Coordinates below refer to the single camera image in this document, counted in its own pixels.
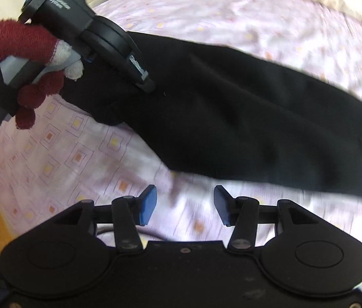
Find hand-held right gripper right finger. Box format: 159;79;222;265
214;185;321;253

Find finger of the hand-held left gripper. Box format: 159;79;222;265
125;52;156;94

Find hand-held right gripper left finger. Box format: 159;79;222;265
54;184;158;253

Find black pants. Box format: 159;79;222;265
61;31;362;205

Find person's left hand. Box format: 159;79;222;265
0;14;84;131

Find pink patterned bed sheet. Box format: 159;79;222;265
0;0;362;245

